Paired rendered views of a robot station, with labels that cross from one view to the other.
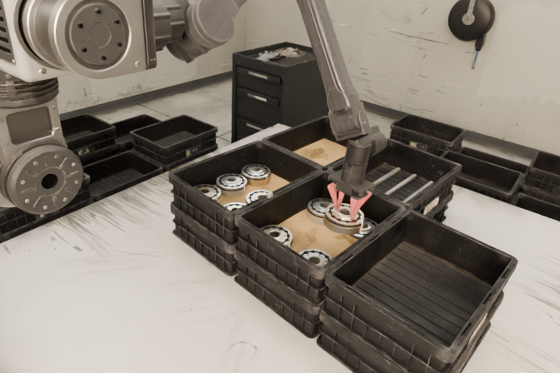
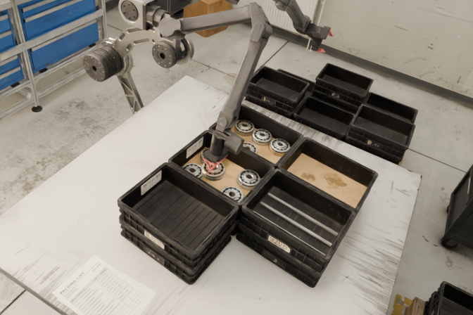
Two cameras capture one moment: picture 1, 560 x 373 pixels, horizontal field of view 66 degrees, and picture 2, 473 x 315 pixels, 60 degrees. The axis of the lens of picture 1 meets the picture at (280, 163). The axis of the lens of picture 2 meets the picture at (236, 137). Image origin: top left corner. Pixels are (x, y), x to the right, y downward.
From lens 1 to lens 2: 1.72 m
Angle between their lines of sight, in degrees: 63
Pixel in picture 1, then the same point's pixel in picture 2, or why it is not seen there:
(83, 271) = (198, 112)
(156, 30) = (146, 18)
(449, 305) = (174, 234)
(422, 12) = not seen: outside the picture
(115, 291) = (188, 124)
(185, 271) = not seen: hidden behind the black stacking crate
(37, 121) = not seen: hidden behind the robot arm
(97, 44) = (129, 13)
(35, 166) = (158, 47)
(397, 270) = (200, 214)
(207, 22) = (162, 25)
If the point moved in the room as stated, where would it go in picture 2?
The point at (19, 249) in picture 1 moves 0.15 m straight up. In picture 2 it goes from (208, 91) to (210, 72)
